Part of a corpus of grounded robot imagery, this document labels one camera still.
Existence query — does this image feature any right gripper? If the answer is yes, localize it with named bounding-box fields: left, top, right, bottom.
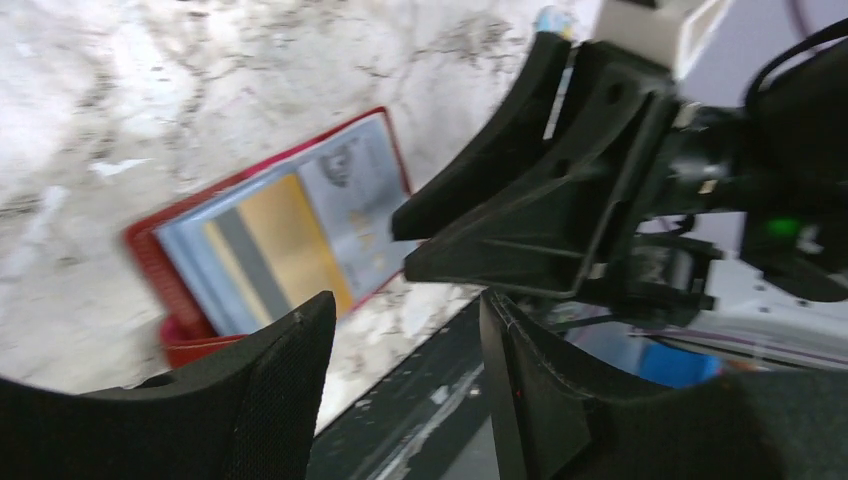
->
left=404, top=42, right=747, bottom=326

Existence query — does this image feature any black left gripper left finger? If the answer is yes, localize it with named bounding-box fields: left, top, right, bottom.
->
left=1, top=291, right=336, bottom=479

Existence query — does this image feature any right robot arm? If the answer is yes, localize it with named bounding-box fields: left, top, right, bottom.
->
left=391, top=21, right=847, bottom=369

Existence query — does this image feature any blue plastic packaged item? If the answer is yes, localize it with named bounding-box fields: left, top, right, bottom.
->
left=534, top=5, right=578, bottom=41

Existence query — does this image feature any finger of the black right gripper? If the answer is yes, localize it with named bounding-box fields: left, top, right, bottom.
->
left=392, top=32, right=571, bottom=240

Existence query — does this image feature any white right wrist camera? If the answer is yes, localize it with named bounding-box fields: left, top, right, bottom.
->
left=593, top=0, right=734, bottom=80

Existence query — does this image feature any red card holder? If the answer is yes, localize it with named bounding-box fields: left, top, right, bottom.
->
left=124, top=107, right=410, bottom=368

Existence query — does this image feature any black mounting rail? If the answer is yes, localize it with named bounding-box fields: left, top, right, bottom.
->
left=306, top=300, right=499, bottom=480

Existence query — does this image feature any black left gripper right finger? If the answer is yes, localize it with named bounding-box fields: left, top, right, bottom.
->
left=479, top=290, right=847, bottom=479

